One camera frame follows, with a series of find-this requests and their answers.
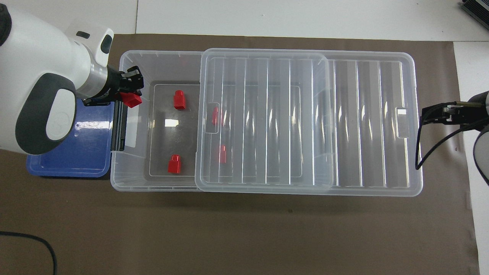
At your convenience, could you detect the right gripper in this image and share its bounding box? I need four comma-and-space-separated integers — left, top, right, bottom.
421, 101, 489, 132

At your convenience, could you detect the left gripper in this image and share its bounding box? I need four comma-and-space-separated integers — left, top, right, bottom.
83, 66, 144, 107

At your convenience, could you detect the clear plastic ribbed lid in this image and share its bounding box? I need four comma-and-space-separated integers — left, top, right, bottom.
194, 48, 424, 197

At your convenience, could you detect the clear plastic storage box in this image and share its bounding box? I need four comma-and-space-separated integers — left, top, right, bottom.
110, 49, 338, 192

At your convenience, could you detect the blue plastic tray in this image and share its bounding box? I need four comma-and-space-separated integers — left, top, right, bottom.
26, 99, 116, 179

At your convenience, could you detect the black ribbed device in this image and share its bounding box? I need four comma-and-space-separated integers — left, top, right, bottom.
460, 0, 489, 26

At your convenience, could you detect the black cable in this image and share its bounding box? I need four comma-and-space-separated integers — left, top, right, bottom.
415, 108, 489, 171
0, 231, 58, 275

